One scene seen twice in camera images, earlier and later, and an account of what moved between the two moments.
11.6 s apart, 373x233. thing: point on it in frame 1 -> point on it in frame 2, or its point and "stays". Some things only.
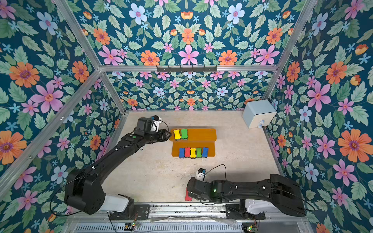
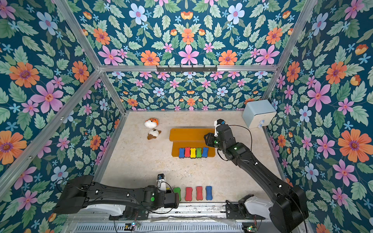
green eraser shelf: x=184 y=132 -> x=177 y=190
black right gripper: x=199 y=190 -> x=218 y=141
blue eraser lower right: x=205 y=152 stays
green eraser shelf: x=198 y=152 stays
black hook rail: x=186 y=68 stays
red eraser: x=187 y=198 stays
